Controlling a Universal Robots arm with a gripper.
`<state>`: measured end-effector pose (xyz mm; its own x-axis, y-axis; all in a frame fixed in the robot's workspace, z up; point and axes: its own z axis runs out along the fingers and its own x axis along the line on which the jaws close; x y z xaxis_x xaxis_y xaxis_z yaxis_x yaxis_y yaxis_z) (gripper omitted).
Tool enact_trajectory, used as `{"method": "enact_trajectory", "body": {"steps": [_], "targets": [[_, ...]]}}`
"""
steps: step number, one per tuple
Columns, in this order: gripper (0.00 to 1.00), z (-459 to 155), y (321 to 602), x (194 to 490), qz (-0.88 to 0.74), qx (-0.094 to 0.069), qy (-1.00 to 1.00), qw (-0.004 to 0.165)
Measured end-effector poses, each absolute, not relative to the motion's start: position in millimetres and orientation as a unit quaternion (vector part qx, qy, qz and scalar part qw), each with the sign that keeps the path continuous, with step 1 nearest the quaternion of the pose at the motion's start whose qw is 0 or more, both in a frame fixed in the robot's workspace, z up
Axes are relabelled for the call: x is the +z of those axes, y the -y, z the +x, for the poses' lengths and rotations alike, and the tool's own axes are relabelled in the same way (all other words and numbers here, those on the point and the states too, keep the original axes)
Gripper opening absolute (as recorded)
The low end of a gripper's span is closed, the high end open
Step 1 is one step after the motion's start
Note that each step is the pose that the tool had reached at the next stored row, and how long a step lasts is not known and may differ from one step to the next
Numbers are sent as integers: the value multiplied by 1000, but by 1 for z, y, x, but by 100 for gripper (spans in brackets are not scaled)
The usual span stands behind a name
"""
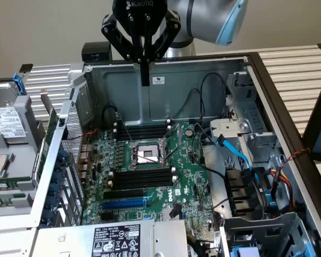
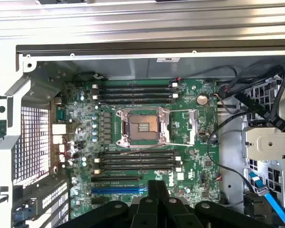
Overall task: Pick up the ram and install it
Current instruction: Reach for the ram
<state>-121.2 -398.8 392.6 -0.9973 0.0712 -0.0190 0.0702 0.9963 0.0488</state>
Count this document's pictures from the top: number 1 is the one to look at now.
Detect blue expansion slot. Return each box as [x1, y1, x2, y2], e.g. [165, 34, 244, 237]
[101, 197, 147, 210]

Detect grey parts rack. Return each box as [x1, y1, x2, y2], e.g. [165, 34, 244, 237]
[0, 77, 48, 218]

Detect silver hard disk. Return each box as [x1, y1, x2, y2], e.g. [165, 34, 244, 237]
[0, 82, 28, 145]

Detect grey black wire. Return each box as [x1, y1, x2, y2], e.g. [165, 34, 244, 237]
[173, 88, 204, 120]

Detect blue disk carrier rail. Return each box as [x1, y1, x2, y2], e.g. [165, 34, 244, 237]
[12, 72, 26, 96]

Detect open metal PC case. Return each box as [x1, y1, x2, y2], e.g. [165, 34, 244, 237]
[29, 51, 321, 257]

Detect metal port stack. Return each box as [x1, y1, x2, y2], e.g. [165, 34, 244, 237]
[79, 144, 94, 180]

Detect grey metal disk bay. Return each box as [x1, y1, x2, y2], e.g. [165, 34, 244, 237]
[219, 211, 320, 257]

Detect red black twisted wire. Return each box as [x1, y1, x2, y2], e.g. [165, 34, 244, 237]
[280, 148, 311, 169]

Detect RAM slot white latches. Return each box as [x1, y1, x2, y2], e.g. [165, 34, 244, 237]
[108, 175, 178, 187]
[113, 120, 171, 129]
[113, 127, 172, 135]

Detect yellow red power wire bundle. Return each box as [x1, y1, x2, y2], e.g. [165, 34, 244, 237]
[270, 167, 295, 212]

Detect blue SATA wire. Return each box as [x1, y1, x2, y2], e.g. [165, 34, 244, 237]
[215, 134, 255, 172]

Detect black fan shroud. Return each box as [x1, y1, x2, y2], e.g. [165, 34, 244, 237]
[224, 167, 271, 217]

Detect silver chipset heatsink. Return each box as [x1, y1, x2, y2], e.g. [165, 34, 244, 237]
[161, 207, 184, 221]

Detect green graphics card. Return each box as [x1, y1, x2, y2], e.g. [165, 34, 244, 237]
[32, 87, 60, 188]

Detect looped black wire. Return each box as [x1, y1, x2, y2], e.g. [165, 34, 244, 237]
[199, 72, 228, 124]

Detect black box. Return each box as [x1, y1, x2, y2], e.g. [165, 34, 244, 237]
[81, 42, 112, 62]

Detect white label sticker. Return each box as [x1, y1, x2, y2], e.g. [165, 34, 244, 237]
[149, 75, 166, 85]

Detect thick black wire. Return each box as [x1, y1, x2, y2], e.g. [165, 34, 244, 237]
[191, 124, 227, 179]

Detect grey metal bracket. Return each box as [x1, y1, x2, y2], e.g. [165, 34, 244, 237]
[210, 118, 252, 147]

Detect metal drive cage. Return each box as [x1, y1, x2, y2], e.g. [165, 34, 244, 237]
[226, 71, 283, 168]

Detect thin black wire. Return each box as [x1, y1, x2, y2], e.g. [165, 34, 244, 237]
[198, 182, 228, 212]

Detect thin red wire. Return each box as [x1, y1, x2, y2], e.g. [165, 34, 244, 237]
[61, 128, 100, 142]

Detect CPU socket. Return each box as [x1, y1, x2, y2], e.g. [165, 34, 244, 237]
[129, 139, 169, 170]

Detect dark framed panel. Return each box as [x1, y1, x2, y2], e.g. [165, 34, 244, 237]
[301, 64, 321, 163]

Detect metal socket cover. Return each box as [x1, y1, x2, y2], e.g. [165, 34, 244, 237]
[160, 122, 183, 161]

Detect yellow power supply wires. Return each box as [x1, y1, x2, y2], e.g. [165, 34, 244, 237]
[186, 232, 204, 257]

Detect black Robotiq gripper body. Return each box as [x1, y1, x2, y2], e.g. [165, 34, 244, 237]
[112, 0, 169, 37]

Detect green Dell motherboard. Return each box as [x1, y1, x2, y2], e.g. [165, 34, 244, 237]
[81, 122, 221, 241]

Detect short black connector wire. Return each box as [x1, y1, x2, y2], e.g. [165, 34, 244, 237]
[102, 105, 123, 129]

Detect silver power supply unit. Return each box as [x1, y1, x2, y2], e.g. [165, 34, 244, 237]
[34, 218, 188, 257]

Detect thin metal locking lever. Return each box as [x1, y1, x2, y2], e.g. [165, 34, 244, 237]
[117, 114, 134, 143]
[164, 144, 184, 163]

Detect long black expansion slot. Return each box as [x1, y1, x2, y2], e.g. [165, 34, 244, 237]
[103, 188, 144, 201]

